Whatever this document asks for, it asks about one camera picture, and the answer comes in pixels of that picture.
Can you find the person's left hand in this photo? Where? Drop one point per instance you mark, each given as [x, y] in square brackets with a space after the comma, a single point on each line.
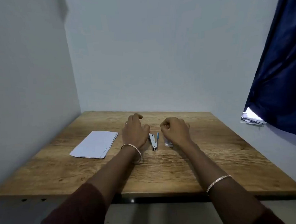
[134, 133]

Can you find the person's right hand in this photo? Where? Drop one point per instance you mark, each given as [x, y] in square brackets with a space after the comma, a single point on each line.
[175, 131]

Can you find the blue white staples box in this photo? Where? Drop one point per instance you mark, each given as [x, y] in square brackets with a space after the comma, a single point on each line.
[169, 144]

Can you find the blue and silver stapler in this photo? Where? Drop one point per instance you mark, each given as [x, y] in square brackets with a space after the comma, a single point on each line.
[154, 142]

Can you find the stack of white papers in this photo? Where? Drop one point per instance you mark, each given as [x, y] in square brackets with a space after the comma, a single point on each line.
[93, 145]

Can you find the person's right forearm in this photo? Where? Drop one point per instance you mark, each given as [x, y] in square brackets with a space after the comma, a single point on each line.
[220, 166]

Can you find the silver bangle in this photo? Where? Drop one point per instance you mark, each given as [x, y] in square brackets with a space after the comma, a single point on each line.
[218, 180]
[133, 145]

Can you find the pile of crumpled white sheets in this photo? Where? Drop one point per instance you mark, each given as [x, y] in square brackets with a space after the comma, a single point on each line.
[250, 116]

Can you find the dark blue curtain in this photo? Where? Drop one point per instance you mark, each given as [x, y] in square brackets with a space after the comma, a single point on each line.
[277, 74]

